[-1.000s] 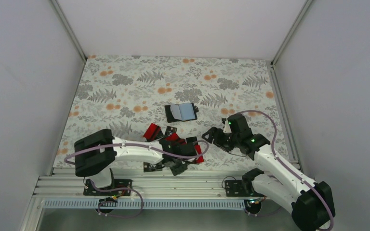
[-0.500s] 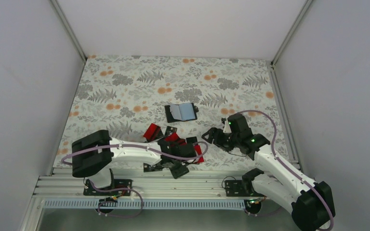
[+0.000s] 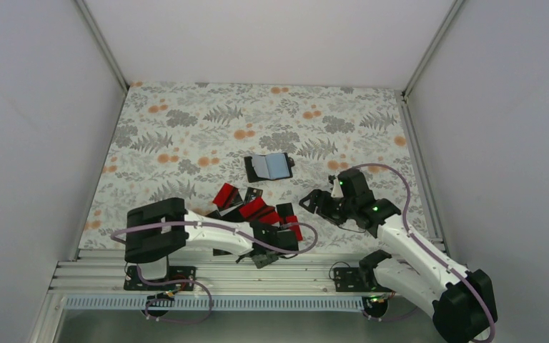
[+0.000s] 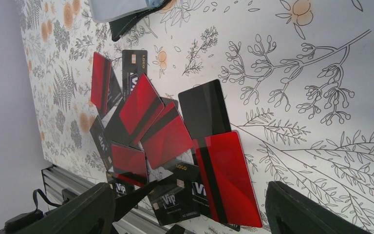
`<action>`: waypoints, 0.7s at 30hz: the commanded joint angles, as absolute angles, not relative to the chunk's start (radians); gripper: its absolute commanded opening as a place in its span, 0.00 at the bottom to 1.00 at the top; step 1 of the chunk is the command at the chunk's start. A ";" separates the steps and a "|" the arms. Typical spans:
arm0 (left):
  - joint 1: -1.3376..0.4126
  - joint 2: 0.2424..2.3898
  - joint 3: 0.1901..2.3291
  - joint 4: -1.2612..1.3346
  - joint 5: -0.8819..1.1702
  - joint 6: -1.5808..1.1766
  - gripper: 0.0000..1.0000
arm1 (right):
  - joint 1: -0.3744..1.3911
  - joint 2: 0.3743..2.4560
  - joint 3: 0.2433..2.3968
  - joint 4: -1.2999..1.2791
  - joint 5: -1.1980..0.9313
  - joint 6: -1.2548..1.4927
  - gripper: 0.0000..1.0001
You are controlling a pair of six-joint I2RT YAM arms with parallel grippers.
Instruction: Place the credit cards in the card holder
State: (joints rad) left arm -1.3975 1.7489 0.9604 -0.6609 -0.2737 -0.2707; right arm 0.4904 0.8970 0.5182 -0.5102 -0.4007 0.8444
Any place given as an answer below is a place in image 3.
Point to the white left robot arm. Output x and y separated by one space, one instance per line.
169 226

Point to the small black card top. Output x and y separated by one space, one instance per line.
251 194

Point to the red card right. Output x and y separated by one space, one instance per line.
290 223

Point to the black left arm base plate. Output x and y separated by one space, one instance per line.
133 283

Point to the red card centre lower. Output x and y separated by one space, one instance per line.
271 218

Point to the aluminium corner post left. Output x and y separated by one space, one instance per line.
103 47

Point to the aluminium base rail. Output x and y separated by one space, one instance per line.
95 281

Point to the aluminium corner post right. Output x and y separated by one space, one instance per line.
432 47

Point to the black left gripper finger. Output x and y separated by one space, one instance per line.
245 258
269 259

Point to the black card holder wallet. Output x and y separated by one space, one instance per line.
269 167

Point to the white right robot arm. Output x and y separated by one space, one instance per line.
460 302

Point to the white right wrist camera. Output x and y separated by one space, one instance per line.
336 192

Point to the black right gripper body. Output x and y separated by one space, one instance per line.
335 212

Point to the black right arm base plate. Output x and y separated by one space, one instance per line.
348 280

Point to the aluminium corner post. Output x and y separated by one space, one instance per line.
432 47
103 47

